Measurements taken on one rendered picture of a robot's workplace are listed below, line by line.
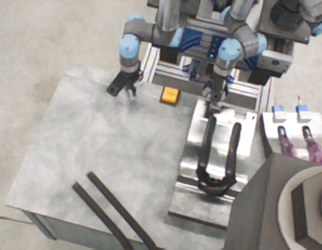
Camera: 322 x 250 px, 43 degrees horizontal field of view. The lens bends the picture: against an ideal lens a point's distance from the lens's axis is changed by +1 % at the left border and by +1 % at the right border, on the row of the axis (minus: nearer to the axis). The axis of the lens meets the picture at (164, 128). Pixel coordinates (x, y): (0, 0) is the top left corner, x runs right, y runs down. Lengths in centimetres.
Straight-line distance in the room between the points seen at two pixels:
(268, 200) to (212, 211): 119
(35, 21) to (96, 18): 43
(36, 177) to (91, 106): 39
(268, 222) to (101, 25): 278
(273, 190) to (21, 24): 289
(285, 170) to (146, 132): 135
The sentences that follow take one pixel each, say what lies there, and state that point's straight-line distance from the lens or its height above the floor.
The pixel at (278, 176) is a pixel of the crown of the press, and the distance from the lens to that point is 45.
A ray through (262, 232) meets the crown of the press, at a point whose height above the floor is 200.
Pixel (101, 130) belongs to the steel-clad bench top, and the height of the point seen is 80.
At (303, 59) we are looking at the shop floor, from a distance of 320.
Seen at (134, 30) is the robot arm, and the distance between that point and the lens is 158.
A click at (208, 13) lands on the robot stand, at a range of 198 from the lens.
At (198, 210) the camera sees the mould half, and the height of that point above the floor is 86.
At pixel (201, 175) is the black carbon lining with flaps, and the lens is 162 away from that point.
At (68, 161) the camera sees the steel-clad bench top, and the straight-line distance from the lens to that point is 174.
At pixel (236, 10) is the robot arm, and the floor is 124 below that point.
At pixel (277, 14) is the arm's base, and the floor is 108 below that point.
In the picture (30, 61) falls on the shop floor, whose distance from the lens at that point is 300.
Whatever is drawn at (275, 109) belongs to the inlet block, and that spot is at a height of 87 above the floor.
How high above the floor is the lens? 240
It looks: 64 degrees down
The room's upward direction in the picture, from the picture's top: 10 degrees clockwise
